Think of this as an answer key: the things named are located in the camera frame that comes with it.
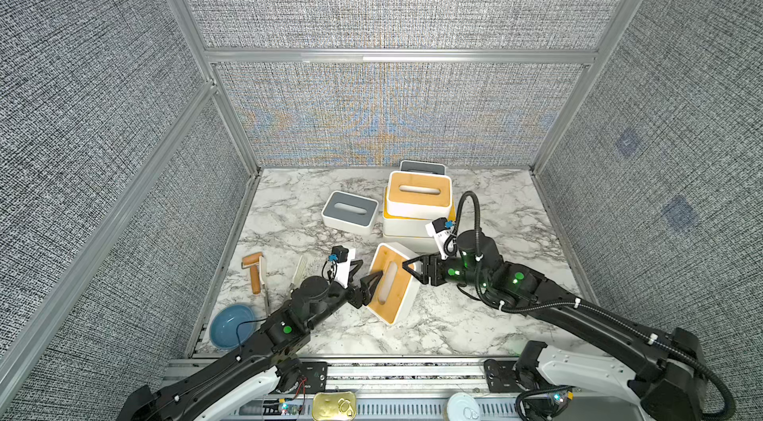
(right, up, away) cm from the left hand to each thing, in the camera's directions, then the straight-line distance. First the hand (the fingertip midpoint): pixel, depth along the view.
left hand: (378, 268), depth 73 cm
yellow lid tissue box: (+6, +9, +11) cm, 15 cm away
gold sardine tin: (-10, -29, -7) cm, 32 cm away
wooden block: (-39, -2, +19) cm, 44 cm away
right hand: (+7, +3, -3) cm, 8 cm away
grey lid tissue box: (-10, +12, +29) cm, 33 cm away
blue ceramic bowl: (-25, -8, -17) cm, 31 cm away
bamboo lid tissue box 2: (+11, +18, +8) cm, 22 cm away
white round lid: (+19, -29, -8) cm, 35 cm away
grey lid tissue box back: (+17, +29, +40) cm, 52 cm away
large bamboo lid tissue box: (+9, +5, +4) cm, 11 cm away
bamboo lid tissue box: (+5, -4, -2) cm, 7 cm away
